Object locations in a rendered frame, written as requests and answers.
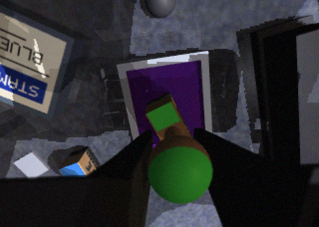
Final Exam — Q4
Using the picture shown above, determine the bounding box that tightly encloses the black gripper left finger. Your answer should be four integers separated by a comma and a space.
0, 130, 154, 227

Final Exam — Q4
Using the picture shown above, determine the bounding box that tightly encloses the white rounded cylinder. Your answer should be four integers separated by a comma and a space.
145, 0, 175, 18

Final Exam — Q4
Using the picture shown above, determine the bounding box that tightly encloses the purple ink pad in grey tray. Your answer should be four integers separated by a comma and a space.
117, 50, 212, 147

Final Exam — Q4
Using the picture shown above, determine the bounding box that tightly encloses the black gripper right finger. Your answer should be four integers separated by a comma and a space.
193, 127, 319, 227

